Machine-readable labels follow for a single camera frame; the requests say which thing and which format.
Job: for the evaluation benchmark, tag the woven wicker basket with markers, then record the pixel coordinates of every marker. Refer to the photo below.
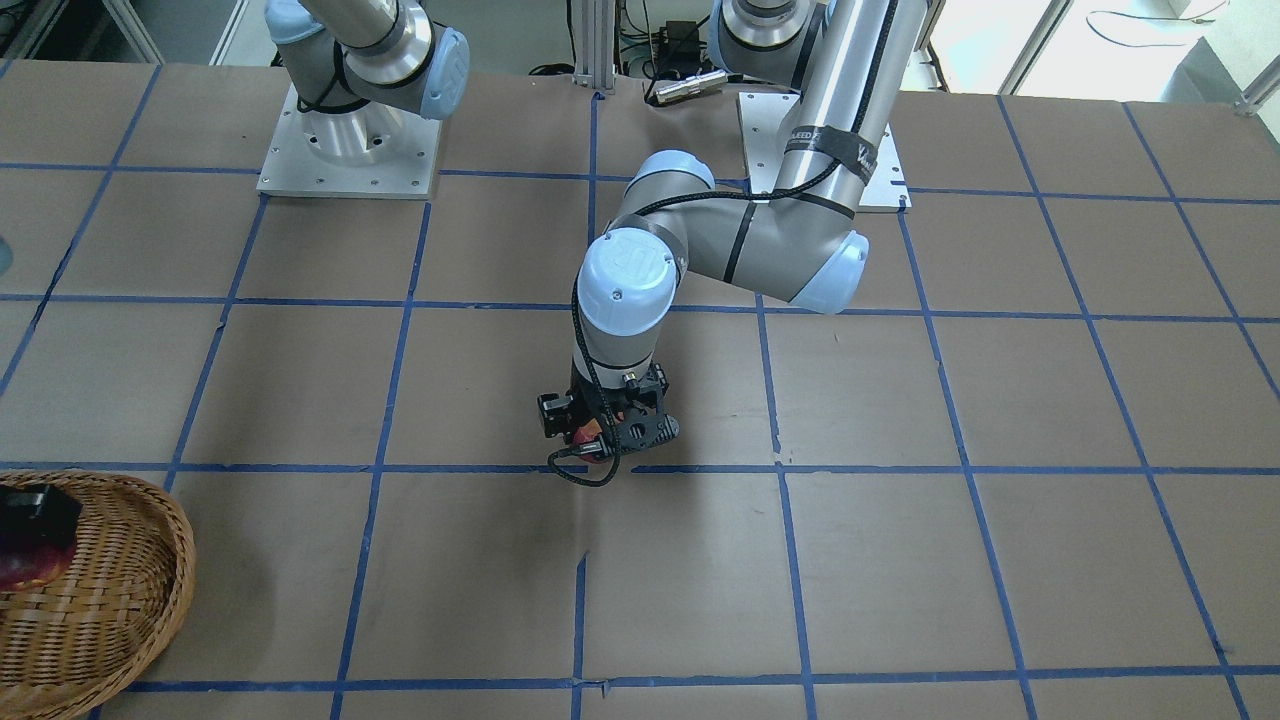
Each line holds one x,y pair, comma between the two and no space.
74,643

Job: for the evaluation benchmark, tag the red yellow apple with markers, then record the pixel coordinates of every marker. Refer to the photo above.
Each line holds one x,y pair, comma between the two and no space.
590,444

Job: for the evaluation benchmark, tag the dark red apple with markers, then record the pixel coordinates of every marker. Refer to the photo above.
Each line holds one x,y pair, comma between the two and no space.
28,566

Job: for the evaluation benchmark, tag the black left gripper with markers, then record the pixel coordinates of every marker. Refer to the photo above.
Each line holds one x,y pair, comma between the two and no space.
553,415

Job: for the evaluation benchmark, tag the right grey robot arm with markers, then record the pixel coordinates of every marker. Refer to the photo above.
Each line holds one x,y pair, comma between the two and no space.
170,317

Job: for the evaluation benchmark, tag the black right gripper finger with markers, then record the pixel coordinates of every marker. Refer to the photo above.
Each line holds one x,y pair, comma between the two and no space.
37,517

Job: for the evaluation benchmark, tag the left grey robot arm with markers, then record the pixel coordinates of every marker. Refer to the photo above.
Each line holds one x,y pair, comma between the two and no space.
795,243

